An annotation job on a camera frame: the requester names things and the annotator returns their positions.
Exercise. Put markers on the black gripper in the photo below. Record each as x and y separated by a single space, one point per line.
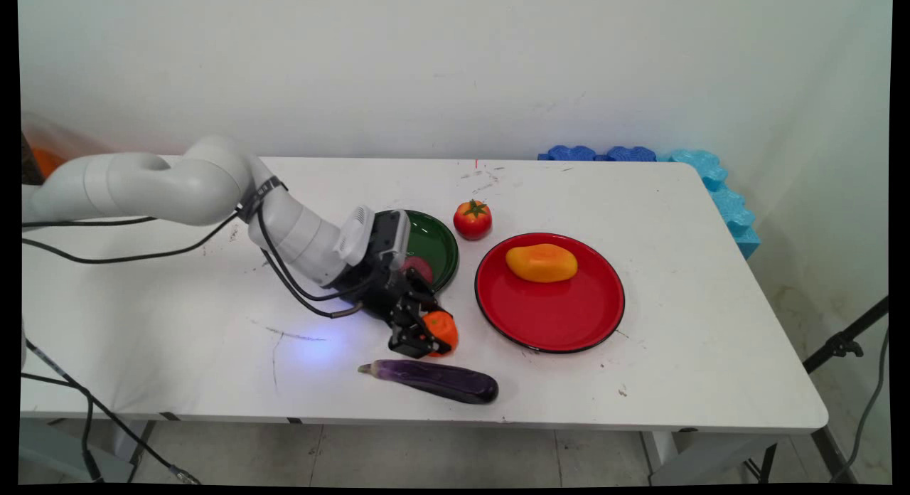
380 296

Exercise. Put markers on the dark blue foam mat piece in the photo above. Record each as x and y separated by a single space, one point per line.
571 153
629 153

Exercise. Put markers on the yellow toy mango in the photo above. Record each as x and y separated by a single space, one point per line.
542 262

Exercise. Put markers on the green round plate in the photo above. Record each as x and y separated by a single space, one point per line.
437 242

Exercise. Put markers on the light blue foam mat piece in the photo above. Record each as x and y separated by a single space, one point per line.
725 196

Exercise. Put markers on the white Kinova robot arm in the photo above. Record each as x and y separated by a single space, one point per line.
192 182

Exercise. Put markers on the pink round toy slice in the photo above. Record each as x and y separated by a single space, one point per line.
421 269

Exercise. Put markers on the red toy tomato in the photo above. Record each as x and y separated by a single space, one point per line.
472 221

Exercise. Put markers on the orange toy mandarin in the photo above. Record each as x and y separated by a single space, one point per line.
443 330

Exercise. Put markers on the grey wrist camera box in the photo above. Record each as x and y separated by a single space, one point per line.
392 239

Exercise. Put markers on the black tripod stand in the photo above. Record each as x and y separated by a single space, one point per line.
842 344

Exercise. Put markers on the red round plate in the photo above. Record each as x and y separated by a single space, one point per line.
551 310

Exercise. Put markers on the purple toy eggplant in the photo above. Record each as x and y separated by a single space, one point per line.
441 380

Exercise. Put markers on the orange object behind arm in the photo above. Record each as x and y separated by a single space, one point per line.
44 161

